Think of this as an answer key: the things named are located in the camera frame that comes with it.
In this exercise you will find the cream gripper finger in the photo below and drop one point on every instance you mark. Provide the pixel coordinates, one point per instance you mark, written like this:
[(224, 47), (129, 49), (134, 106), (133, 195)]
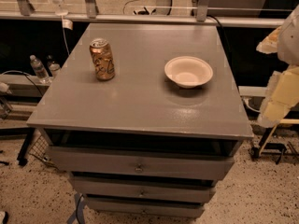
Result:
[(270, 43), (282, 94)]

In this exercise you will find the orange soda can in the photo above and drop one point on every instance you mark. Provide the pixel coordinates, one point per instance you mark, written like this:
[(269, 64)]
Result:
[(102, 58)]

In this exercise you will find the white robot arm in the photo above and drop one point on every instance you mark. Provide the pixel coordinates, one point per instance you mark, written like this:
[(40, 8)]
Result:
[(288, 40)]

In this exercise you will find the white paper bowl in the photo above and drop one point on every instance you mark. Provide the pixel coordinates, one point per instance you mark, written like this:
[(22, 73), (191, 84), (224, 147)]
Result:
[(188, 72)]

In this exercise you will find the grey drawer cabinet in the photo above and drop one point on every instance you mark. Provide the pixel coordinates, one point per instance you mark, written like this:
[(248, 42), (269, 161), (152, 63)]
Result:
[(139, 143)]

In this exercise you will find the grey metal railing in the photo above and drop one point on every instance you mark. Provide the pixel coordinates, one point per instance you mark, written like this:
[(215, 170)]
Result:
[(226, 13)]

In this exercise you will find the dark-capped water bottle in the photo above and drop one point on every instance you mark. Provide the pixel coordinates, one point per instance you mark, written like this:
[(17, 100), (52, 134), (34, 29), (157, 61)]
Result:
[(53, 65)]

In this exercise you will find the white desk lamp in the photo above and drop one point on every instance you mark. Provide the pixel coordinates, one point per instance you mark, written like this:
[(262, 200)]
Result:
[(60, 11)]

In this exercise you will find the clear water bottle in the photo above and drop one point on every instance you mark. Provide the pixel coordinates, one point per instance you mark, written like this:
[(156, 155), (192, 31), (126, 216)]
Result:
[(40, 70)]

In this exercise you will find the wire mesh basket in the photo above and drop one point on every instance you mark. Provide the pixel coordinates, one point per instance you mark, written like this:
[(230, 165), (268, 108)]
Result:
[(38, 150)]

